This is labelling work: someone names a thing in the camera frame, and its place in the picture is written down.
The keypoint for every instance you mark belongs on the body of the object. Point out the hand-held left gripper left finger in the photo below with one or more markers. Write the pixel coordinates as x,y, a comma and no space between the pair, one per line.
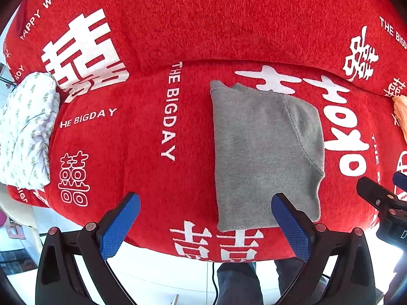
119,225

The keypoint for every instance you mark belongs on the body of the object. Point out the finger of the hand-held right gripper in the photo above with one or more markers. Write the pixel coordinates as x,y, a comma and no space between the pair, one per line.
402,186
373,192

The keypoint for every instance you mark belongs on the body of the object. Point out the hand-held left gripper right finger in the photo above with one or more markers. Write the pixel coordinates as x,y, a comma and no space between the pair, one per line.
292,225

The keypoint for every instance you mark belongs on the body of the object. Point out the grey knit sweater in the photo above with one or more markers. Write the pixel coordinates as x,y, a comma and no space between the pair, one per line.
260,152

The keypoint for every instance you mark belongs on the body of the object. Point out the red printed blanket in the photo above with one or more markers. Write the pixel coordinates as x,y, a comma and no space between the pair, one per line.
143,165

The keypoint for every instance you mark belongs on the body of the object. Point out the orange cloth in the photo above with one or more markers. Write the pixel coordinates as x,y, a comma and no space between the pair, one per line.
401,109

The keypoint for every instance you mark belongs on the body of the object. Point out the person's left leg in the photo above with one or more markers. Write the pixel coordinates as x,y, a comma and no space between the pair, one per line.
240,286

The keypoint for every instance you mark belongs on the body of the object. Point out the wooden stool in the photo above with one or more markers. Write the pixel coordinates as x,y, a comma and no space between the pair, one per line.
174,300

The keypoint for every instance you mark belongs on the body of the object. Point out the white plastic chair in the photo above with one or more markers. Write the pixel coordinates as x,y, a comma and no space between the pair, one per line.
22,216

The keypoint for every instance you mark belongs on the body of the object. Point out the pink plastic stool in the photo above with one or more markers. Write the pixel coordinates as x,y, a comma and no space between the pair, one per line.
12,228

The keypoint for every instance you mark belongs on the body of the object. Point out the white floral cloth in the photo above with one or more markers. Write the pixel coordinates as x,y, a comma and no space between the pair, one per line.
28,127

